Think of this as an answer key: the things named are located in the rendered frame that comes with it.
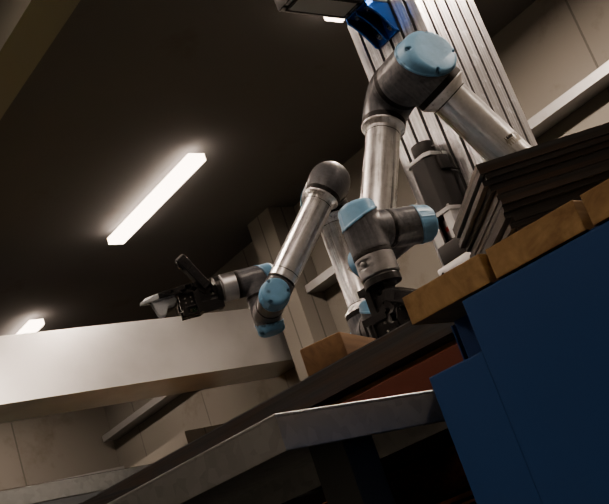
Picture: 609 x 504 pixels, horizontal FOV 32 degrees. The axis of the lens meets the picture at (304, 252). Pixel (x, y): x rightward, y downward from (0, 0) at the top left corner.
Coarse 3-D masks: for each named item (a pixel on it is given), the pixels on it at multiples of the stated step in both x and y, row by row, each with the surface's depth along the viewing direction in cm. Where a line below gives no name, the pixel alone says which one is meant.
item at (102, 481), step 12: (132, 468) 256; (60, 480) 241; (72, 480) 244; (84, 480) 246; (96, 480) 248; (108, 480) 250; (120, 480) 252; (0, 492) 230; (12, 492) 232; (24, 492) 234; (36, 492) 236; (48, 492) 238; (60, 492) 240; (72, 492) 242; (84, 492) 244
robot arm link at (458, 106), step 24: (408, 48) 214; (432, 48) 215; (384, 72) 221; (408, 72) 215; (432, 72) 213; (456, 72) 217; (384, 96) 222; (408, 96) 220; (432, 96) 216; (456, 96) 217; (456, 120) 218; (480, 120) 217; (480, 144) 218; (504, 144) 217; (528, 144) 219
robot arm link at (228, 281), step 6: (222, 276) 276; (228, 276) 276; (234, 276) 276; (222, 282) 274; (228, 282) 275; (234, 282) 275; (222, 288) 274; (228, 288) 274; (234, 288) 275; (228, 294) 275; (234, 294) 275; (228, 300) 276
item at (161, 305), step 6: (156, 294) 271; (144, 300) 271; (150, 300) 271; (156, 300) 271; (162, 300) 271; (168, 300) 272; (174, 300) 272; (156, 306) 271; (162, 306) 271; (168, 306) 271; (162, 312) 271
